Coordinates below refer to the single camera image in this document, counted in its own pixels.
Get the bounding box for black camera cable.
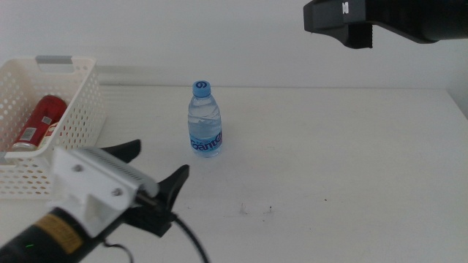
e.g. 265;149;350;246
135;192;212;263

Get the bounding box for clear water bottle blue label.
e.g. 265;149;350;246
186;80;224;159

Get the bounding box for red cola can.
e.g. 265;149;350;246
10;94;69;153

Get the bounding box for white perforated plastic basket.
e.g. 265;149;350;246
0;55;107;200

